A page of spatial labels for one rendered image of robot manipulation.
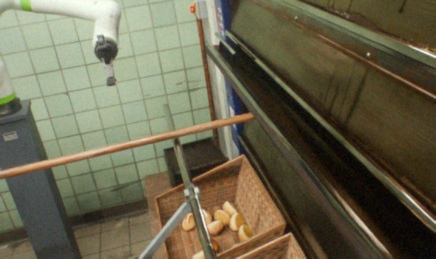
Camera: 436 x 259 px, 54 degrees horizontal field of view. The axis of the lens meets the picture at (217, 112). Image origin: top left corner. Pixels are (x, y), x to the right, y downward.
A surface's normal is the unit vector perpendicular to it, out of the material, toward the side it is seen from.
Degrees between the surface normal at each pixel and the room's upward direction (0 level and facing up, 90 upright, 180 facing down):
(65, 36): 90
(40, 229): 90
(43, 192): 90
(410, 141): 70
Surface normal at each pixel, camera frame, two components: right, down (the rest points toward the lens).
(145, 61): 0.22, 0.39
